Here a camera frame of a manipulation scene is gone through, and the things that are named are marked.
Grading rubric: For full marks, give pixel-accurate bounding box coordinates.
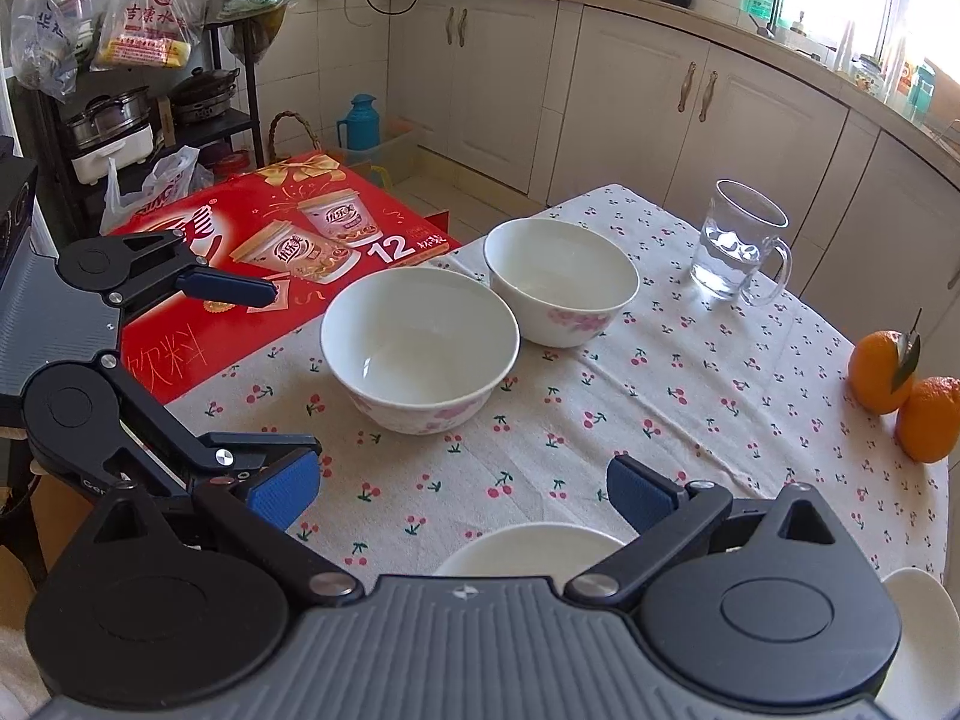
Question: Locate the white floral bowl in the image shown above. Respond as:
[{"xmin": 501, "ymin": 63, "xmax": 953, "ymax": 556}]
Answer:
[
  {"xmin": 436, "ymin": 523, "xmax": 623, "ymax": 587},
  {"xmin": 483, "ymin": 218, "xmax": 640, "ymax": 349},
  {"xmin": 319, "ymin": 266, "xmax": 521, "ymax": 436}
]

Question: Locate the large round fruit plate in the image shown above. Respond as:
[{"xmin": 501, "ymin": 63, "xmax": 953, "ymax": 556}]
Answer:
[{"xmin": 877, "ymin": 567, "xmax": 960, "ymax": 720}]

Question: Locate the red drink carton box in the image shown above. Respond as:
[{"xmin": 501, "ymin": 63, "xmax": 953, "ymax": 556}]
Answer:
[{"xmin": 116, "ymin": 151, "xmax": 459, "ymax": 403}]

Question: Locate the cherry print tablecloth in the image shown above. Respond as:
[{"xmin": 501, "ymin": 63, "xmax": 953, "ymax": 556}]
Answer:
[{"xmin": 172, "ymin": 188, "xmax": 949, "ymax": 582}]

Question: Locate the blue thermos jug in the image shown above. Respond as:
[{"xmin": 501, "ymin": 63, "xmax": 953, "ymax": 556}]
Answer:
[{"xmin": 337, "ymin": 93, "xmax": 381, "ymax": 151}]

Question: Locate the orange with leaf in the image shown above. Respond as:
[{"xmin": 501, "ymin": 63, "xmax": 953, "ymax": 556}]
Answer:
[{"xmin": 846, "ymin": 310, "xmax": 923, "ymax": 415}]

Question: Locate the glass mug with water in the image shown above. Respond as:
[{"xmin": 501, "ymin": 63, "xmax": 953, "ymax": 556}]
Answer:
[{"xmin": 690, "ymin": 179, "xmax": 793, "ymax": 305}]

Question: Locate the bumpy orange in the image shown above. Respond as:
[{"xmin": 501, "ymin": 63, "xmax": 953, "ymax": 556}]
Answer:
[{"xmin": 895, "ymin": 377, "xmax": 960, "ymax": 463}]

